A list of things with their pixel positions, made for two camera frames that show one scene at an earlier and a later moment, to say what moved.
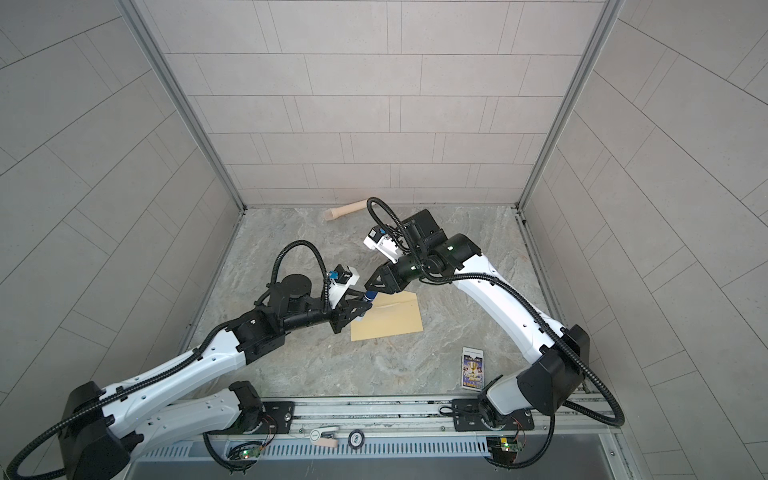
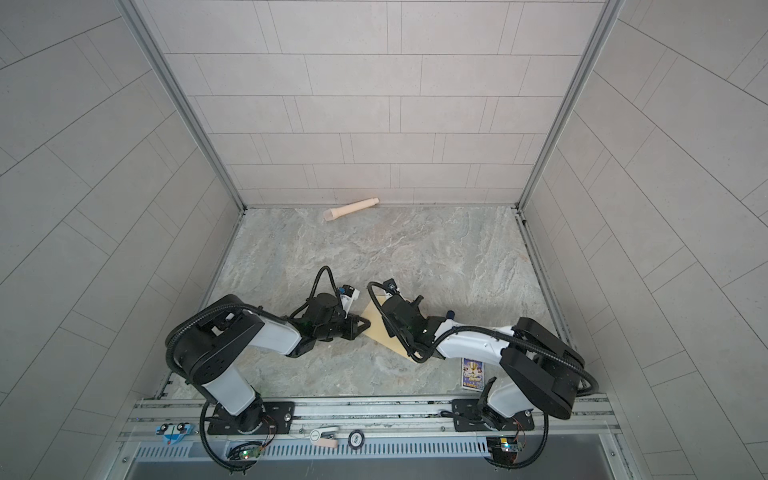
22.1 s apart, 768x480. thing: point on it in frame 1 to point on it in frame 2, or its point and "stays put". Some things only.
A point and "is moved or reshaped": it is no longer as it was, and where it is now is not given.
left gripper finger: x=349 y=310 to x=351 y=328
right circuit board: x=503 y=449 stays put
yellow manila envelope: x=390 y=314 is moved or reshaped
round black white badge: x=356 y=439 stays put
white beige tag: x=315 y=437 stays put
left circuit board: x=245 y=450 stays put
